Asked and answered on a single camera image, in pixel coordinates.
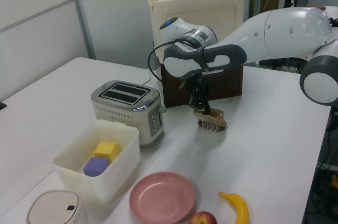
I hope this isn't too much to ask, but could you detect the pink plastic plate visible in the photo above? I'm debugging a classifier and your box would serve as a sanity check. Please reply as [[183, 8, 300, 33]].
[[128, 172, 197, 224]]

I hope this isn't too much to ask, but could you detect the brown bread slice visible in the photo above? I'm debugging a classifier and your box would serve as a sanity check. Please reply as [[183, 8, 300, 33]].
[[193, 107, 228, 129]]

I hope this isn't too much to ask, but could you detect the yellow banana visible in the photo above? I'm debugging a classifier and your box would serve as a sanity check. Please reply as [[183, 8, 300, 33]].
[[218, 191, 250, 224]]

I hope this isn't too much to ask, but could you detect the cream lidded trash bin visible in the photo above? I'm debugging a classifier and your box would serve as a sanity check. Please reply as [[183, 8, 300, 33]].
[[25, 189, 89, 224]]

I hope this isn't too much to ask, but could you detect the cream cabinet with brown base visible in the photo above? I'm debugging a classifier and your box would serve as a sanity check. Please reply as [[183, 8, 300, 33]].
[[147, 0, 245, 108]]

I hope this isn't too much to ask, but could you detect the metal wire toast rack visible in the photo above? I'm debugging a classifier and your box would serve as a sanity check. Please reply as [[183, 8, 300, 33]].
[[196, 109, 228, 133]]

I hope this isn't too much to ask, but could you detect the purple foam cube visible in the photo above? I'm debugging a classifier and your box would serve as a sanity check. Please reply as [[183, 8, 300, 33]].
[[82, 156, 110, 178]]

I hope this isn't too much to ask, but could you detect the chrome and cream toaster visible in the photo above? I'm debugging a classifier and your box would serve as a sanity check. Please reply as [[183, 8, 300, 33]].
[[90, 80, 168, 148]]

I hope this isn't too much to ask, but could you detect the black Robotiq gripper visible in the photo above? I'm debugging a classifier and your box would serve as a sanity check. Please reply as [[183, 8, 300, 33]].
[[190, 73, 212, 116]]

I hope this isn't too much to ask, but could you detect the white plastic storage box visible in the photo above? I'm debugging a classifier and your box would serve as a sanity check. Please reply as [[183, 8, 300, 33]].
[[52, 119, 141, 205]]

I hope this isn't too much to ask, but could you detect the yellow foam cube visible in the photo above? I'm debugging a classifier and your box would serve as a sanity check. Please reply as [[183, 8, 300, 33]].
[[93, 141, 119, 163]]

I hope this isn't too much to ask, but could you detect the red apple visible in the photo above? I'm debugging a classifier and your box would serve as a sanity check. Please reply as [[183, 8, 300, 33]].
[[188, 211, 218, 224]]

